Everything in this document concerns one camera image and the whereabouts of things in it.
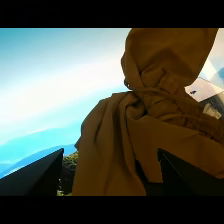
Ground mustard brown pants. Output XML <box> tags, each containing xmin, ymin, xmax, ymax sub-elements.
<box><xmin>71</xmin><ymin>28</ymin><xmax>224</xmax><ymax>197</ymax></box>

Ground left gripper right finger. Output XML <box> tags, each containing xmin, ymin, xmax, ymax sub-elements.
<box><xmin>135</xmin><ymin>148</ymin><xmax>224</xmax><ymax>197</ymax></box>

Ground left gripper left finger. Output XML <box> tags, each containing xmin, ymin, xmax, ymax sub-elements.
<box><xmin>0</xmin><ymin>147</ymin><xmax>65</xmax><ymax>197</ymax></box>

